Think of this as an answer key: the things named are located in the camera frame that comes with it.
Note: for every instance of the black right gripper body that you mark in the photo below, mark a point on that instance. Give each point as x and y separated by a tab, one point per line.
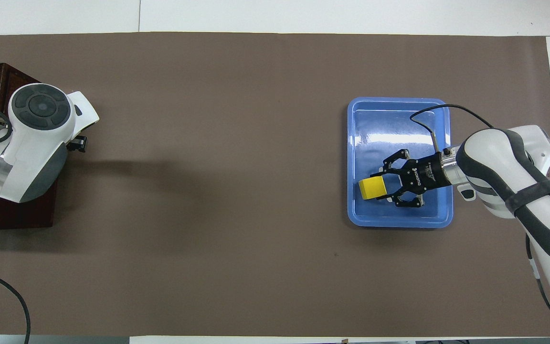
423	173

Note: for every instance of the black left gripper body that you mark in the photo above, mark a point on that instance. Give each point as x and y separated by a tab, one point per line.
77	144

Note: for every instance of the yellow block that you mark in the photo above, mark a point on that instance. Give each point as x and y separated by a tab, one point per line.
373	188

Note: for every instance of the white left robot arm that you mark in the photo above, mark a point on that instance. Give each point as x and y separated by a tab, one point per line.
31	143

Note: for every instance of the blue plastic tray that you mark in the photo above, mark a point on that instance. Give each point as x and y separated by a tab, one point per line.
380	124

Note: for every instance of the brown table mat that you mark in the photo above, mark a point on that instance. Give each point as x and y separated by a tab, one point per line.
208	191

